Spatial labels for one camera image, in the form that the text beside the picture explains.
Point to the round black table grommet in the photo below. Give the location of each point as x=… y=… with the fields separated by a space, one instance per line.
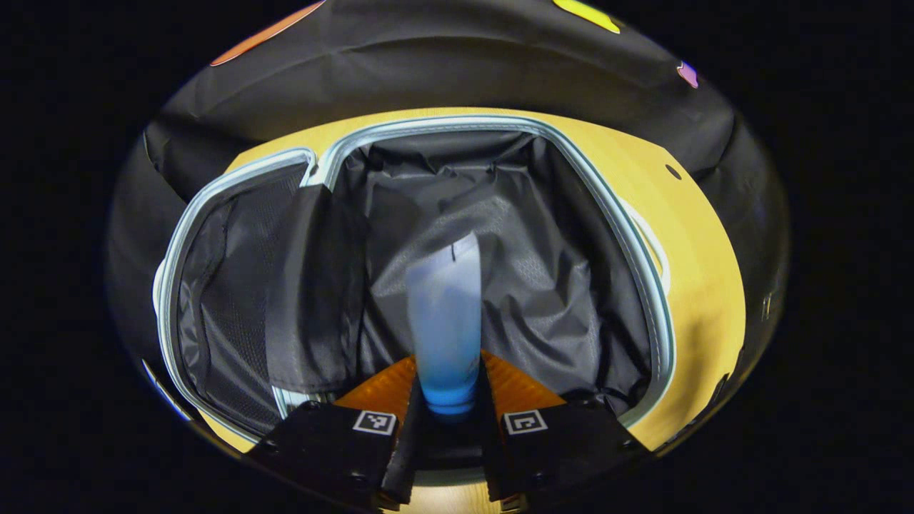
x=673 y=171

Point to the pale blue skincare tube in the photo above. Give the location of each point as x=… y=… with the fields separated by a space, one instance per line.
x=446 y=321

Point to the black backdrop cloth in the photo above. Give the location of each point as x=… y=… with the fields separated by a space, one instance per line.
x=428 y=64

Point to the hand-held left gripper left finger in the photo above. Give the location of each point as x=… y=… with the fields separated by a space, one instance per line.
x=403 y=457

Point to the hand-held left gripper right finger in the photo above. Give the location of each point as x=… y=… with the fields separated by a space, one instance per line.
x=493 y=457

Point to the light blue suitcase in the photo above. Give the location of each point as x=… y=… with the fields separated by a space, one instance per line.
x=500 y=214

